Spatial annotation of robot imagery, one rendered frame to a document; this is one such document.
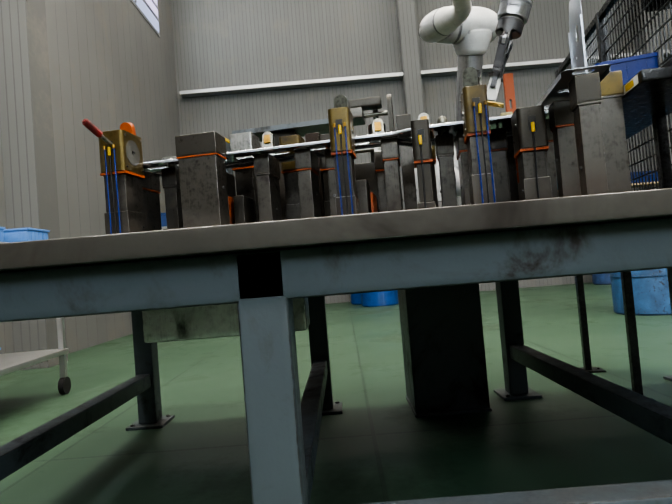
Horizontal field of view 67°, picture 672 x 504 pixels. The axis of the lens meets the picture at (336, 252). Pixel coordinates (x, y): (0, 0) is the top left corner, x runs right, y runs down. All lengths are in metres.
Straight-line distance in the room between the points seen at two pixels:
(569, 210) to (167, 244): 0.60
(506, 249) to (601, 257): 0.15
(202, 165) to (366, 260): 0.80
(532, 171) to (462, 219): 0.61
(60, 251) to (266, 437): 0.42
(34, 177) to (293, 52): 6.21
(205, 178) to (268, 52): 8.73
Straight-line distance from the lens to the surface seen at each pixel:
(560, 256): 0.87
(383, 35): 10.22
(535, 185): 1.36
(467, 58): 2.26
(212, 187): 1.47
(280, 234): 0.76
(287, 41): 10.20
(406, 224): 0.76
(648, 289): 5.14
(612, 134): 1.50
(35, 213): 4.94
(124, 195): 1.57
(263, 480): 0.87
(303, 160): 1.56
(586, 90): 1.25
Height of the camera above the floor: 0.62
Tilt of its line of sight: 2 degrees up
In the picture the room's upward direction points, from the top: 5 degrees counter-clockwise
